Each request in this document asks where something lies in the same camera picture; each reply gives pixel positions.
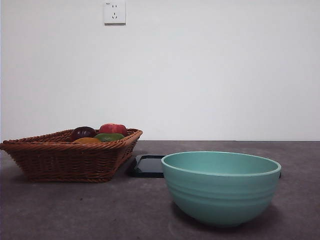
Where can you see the yellow-brown kiwi fruit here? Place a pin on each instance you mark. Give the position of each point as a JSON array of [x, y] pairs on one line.
[[86, 140]]

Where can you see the teal bowl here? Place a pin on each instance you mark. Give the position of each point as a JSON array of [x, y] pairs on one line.
[[220, 197]]

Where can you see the dark green tray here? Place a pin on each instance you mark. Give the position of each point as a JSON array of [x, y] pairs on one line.
[[147, 166]]

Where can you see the red apple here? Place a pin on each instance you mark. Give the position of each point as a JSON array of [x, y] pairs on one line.
[[112, 128]]

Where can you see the green mango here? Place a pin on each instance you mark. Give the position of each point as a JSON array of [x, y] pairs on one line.
[[110, 137]]

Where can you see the dark purple fruit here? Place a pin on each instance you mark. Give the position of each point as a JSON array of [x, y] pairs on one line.
[[82, 132]]

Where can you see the brown wicker basket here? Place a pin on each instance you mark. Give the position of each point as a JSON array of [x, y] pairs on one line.
[[65, 160]]

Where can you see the white wall socket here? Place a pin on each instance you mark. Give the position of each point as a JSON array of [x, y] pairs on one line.
[[115, 12]]

